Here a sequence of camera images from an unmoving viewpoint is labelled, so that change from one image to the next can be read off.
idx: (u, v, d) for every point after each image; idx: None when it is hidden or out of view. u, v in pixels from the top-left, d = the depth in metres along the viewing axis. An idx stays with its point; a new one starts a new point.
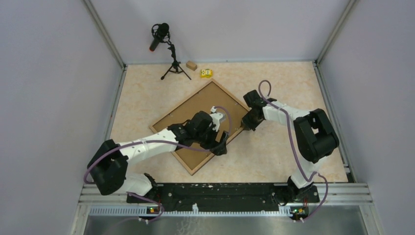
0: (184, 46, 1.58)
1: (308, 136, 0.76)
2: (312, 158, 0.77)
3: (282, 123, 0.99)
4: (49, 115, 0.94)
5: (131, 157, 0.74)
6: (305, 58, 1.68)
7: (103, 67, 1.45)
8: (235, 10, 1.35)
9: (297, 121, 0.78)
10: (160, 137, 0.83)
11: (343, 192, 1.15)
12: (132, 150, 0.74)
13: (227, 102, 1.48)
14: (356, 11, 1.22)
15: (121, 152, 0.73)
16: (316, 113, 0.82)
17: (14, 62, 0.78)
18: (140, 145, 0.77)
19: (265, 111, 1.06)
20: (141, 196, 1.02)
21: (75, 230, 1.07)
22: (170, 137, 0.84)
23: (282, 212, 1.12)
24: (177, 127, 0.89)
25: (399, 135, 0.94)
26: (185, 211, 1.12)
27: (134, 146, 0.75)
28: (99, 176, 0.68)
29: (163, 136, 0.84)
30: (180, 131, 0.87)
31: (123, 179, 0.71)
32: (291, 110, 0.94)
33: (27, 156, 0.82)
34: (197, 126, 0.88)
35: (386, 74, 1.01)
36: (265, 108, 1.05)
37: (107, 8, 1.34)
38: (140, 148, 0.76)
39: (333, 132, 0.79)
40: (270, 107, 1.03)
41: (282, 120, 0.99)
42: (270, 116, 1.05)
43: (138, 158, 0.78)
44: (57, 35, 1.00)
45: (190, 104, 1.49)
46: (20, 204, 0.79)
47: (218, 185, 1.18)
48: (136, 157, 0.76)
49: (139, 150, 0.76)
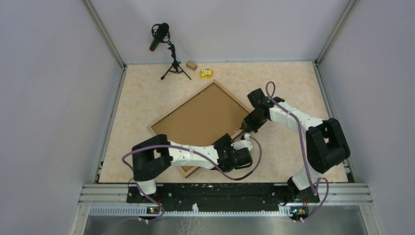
0: (185, 46, 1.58)
1: (320, 148, 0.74)
2: (322, 170, 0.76)
3: (290, 127, 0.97)
4: (49, 115, 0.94)
5: (175, 159, 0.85)
6: (304, 58, 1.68)
7: (103, 66, 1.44)
8: (236, 10, 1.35)
9: (312, 132, 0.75)
10: (206, 152, 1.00)
11: (343, 192, 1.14)
12: (178, 153, 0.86)
13: (228, 104, 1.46)
14: (357, 11, 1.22)
15: (168, 152, 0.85)
16: (330, 124, 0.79)
17: (13, 61, 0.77)
18: (186, 152, 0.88)
19: (272, 112, 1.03)
20: (148, 195, 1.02)
21: (75, 230, 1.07)
22: (213, 156, 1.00)
23: (282, 212, 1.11)
24: (221, 150, 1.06)
25: (399, 135, 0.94)
26: (185, 211, 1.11)
27: (181, 151, 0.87)
28: (139, 161, 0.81)
29: (208, 152, 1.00)
30: (224, 154, 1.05)
31: (156, 175, 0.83)
32: (301, 116, 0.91)
33: (27, 155, 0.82)
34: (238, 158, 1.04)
35: (386, 74, 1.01)
36: (273, 110, 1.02)
37: (107, 8, 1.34)
38: (185, 154, 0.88)
39: (345, 145, 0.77)
40: (280, 110, 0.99)
41: (289, 125, 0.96)
42: (277, 117, 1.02)
43: (179, 163, 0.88)
44: (57, 35, 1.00)
45: (190, 104, 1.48)
46: (20, 204, 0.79)
47: (218, 185, 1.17)
48: (179, 161, 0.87)
49: (183, 156, 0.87)
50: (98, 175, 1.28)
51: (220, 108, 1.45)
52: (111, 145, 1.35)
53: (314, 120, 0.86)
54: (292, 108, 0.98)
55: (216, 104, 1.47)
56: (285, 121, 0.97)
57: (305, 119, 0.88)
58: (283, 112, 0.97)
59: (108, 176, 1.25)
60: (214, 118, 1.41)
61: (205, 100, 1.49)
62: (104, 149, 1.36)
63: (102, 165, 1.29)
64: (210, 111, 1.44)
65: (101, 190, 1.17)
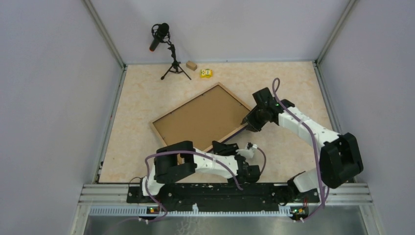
0: (185, 47, 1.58)
1: (334, 165, 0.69)
2: (334, 185, 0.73)
3: (300, 135, 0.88)
4: (49, 115, 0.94)
5: (199, 167, 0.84)
6: (304, 58, 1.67)
7: (103, 66, 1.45)
8: (235, 10, 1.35)
9: (331, 152, 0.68)
10: (227, 162, 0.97)
11: (343, 192, 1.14)
12: (202, 161, 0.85)
13: (230, 103, 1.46)
14: (357, 11, 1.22)
15: (193, 158, 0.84)
16: (345, 139, 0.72)
17: (14, 61, 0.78)
18: (209, 161, 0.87)
19: (281, 118, 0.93)
20: (152, 196, 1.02)
21: (75, 230, 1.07)
22: (233, 168, 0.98)
23: (282, 212, 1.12)
24: (242, 161, 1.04)
25: (399, 134, 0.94)
26: (185, 211, 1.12)
27: (204, 159, 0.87)
28: (161, 164, 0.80)
29: (228, 163, 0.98)
30: (243, 166, 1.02)
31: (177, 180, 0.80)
32: (313, 126, 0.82)
33: (27, 155, 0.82)
34: (255, 173, 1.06)
35: (386, 74, 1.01)
36: (282, 116, 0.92)
37: (108, 8, 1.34)
38: (208, 163, 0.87)
39: (359, 160, 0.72)
40: (289, 117, 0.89)
41: (299, 134, 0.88)
42: (286, 124, 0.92)
43: (201, 170, 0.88)
44: (57, 35, 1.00)
45: (192, 103, 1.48)
46: (20, 203, 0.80)
47: (218, 185, 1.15)
48: (201, 169, 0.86)
49: (206, 165, 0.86)
50: (98, 175, 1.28)
51: (222, 107, 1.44)
52: (111, 145, 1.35)
53: (328, 134, 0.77)
54: (303, 114, 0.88)
55: (218, 103, 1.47)
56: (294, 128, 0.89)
57: (319, 130, 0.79)
58: (293, 120, 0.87)
59: (108, 176, 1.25)
60: (216, 116, 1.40)
61: (207, 99, 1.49)
62: (104, 149, 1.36)
63: (102, 165, 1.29)
64: (212, 110, 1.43)
65: (100, 190, 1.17)
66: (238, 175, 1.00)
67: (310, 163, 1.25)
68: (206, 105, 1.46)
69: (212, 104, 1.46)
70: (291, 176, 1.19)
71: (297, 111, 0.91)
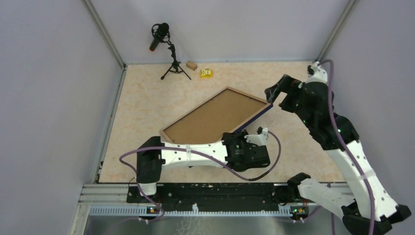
0: (185, 46, 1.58)
1: None
2: None
3: (346, 178, 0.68)
4: (49, 115, 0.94)
5: (170, 161, 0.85)
6: (305, 58, 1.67)
7: (103, 66, 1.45)
8: (235, 10, 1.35)
9: (383, 231, 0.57)
10: (211, 151, 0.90)
11: (343, 192, 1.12)
12: (173, 155, 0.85)
13: (239, 99, 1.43)
14: (357, 11, 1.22)
15: (162, 153, 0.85)
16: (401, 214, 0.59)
17: (14, 60, 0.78)
18: (182, 154, 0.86)
19: (337, 153, 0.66)
20: (147, 197, 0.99)
21: (75, 230, 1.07)
22: (218, 156, 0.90)
23: (281, 212, 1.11)
24: (235, 145, 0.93)
25: (399, 135, 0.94)
26: (185, 211, 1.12)
27: (176, 153, 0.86)
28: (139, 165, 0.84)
29: (214, 151, 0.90)
30: (235, 151, 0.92)
31: (157, 176, 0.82)
32: (374, 186, 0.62)
33: (26, 154, 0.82)
34: (253, 158, 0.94)
35: (387, 73, 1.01)
36: (341, 153, 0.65)
37: (108, 8, 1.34)
38: (181, 156, 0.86)
39: None
40: (350, 160, 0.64)
41: (346, 176, 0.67)
42: (334, 157, 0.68)
43: (178, 164, 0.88)
44: (57, 35, 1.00)
45: (203, 108, 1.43)
46: (21, 202, 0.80)
47: (218, 185, 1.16)
48: (175, 163, 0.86)
49: (178, 158, 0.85)
50: (98, 175, 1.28)
51: (232, 105, 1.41)
52: (111, 145, 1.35)
53: (388, 205, 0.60)
54: (366, 163, 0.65)
55: (227, 102, 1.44)
56: (345, 170, 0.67)
57: (379, 195, 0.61)
58: (354, 167, 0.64)
59: (108, 176, 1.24)
60: (226, 114, 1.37)
61: (218, 102, 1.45)
62: (104, 149, 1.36)
63: (102, 165, 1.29)
64: (223, 110, 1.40)
65: (100, 190, 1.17)
66: (227, 162, 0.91)
67: (310, 163, 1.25)
68: (216, 108, 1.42)
69: (222, 105, 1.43)
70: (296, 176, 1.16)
71: (360, 152, 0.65)
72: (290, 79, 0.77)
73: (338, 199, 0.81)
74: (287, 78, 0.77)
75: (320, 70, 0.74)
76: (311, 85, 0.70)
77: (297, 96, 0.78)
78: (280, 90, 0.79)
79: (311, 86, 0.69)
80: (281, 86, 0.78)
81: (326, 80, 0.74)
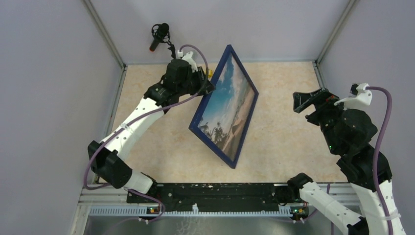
0: (184, 47, 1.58)
1: None
2: None
3: (365, 213, 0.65)
4: (50, 114, 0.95)
5: (120, 145, 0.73)
6: (305, 58, 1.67)
7: (103, 66, 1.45)
8: (235, 11, 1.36)
9: None
10: (141, 110, 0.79)
11: (343, 192, 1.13)
12: (118, 140, 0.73)
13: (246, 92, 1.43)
14: (357, 11, 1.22)
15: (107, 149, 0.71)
16: None
17: (15, 61, 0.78)
18: (124, 131, 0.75)
19: (366, 191, 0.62)
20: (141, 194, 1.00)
21: (75, 230, 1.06)
22: (149, 108, 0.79)
23: (282, 212, 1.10)
24: (154, 90, 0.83)
25: (400, 135, 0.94)
26: (185, 212, 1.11)
27: (118, 137, 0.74)
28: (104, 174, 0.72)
29: (143, 108, 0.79)
30: (158, 93, 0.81)
31: (126, 168, 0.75)
32: (395, 226, 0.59)
33: (27, 154, 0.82)
34: (175, 77, 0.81)
35: (386, 73, 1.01)
36: (371, 193, 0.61)
37: (108, 8, 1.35)
38: (125, 134, 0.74)
39: None
40: (378, 200, 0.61)
41: (366, 212, 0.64)
42: (359, 191, 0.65)
43: (130, 143, 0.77)
44: (57, 35, 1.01)
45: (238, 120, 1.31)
46: (22, 202, 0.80)
47: (218, 185, 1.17)
48: (126, 145, 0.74)
49: (124, 138, 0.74)
50: (98, 175, 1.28)
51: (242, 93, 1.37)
52: None
53: None
54: (393, 204, 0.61)
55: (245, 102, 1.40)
56: (367, 206, 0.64)
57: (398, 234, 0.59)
58: (380, 207, 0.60)
59: None
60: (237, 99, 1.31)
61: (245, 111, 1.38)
62: None
63: None
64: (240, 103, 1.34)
65: (101, 190, 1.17)
66: (161, 105, 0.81)
67: (310, 163, 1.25)
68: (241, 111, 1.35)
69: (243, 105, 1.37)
70: (302, 175, 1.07)
71: (390, 193, 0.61)
72: (327, 94, 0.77)
73: (344, 214, 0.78)
74: (324, 92, 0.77)
75: (365, 93, 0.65)
76: (356, 116, 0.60)
77: (330, 113, 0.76)
78: (311, 102, 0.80)
79: (353, 117, 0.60)
80: (314, 99, 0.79)
81: (370, 104, 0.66)
